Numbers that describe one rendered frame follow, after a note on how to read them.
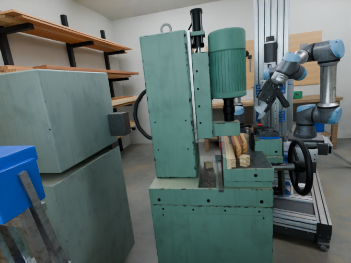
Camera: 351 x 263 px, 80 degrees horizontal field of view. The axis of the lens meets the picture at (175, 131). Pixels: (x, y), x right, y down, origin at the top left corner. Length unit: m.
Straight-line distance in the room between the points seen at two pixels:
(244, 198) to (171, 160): 0.39
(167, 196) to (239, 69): 0.69
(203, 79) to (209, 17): 3.55
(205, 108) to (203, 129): 0.11
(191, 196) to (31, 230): 0.64
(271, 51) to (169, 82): 1.02
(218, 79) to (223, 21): 3.51
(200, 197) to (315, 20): 4.12
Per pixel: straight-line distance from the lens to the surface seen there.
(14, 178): 0.64
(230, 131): 1.10
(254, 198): 1.04
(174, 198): 1.06
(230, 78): 1.02
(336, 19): 4.82
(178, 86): 1.01
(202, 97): 1.04
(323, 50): 1.64
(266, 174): 0.99
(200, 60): 1.04
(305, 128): 1.77
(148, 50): 1.05
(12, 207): 0.65
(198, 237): 1.16
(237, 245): 1.18
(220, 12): 4.55
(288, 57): 1.24
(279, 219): 1.92
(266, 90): 1.22
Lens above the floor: 1.29
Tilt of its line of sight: 13 degrees down
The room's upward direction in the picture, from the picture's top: 6 degrees counter-clockwise
